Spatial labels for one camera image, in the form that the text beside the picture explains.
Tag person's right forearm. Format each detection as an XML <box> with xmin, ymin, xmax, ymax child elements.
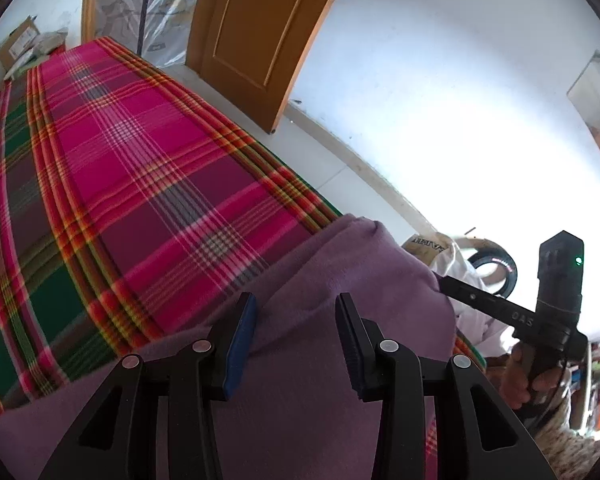
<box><xmin>530</xmin><ymin>395</ymin><xmax>600</xmax><ymax>480</ymax></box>

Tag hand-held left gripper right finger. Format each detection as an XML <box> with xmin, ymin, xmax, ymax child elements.
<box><xmin>335</xmin><ymin>292</ymin><xmax>556</xmax><ymax>480</ymax></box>

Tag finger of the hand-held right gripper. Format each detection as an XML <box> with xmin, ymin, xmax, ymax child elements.
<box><xmin>437</xmin><ymin>274</ymin><xmax>518</xmax><ymax>329</ymax></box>

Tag white plastic bags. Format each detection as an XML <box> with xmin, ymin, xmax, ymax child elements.
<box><xmin>5</xmin><ymin>32</ymin><xmax>70</xmax><ymax>81</ymax></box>

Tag black tyre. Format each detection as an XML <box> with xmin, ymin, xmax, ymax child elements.
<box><xmin>467</xmin><ymin>250</ymin><xmax>519</xmax><ymax>297</ymax></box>

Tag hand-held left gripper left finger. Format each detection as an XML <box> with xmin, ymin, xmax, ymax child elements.
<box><xmin>39</xmin><ymin>291</ymin><xmax>258</xmax><ymax>480</ymax></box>

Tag person's right hand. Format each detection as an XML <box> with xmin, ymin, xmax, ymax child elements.
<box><xmin>502</xmin><ymin>347</ymin><xmax>567</xmax><ymax>411</ymax></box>

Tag wooden door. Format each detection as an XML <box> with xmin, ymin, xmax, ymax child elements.
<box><xmin>185</xmin><ymin>0</ymin><xmax>356</xmax><ymax>135</ymax></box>

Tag wall niche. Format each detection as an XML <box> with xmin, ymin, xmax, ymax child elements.
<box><xmin>566</xmin><ymin>50</ymin><xmax>600</xmax><ymax>163</ymax></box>

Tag plastic-covered doorway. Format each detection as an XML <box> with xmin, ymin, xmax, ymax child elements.
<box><xmin>82</xmin><ymin>0</ymin><xmax>206</xmax><ymax>68</ymax></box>

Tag black hanging cable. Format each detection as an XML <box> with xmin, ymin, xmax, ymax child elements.
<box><xmin>136</xmin><ymin>0</ymin><xmax>157</xmax><ymax>57</ymax></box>

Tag brown cardboard box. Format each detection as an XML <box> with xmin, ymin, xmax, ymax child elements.
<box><xmin>0</xmin><ymin>16</ymin><xmax>41</xmax><ymax>68</ymax></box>

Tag white printed bag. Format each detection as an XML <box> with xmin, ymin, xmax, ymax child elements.
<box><xmin>402</xmin><ymin>232</ymin><xmax>512</xmax><ymax>361</ymax></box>

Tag purple fleece pants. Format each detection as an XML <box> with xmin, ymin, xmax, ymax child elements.
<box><xmin>0</xmin><ymin>212</ymin><xmax>456</xmax><ymax>480</ymax></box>

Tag pink green plaid bed sheet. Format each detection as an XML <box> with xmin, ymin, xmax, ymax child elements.
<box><xmin>0</xmin><ymin>36</ymin><xmax>486</xmax><ymax>480</ymax></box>

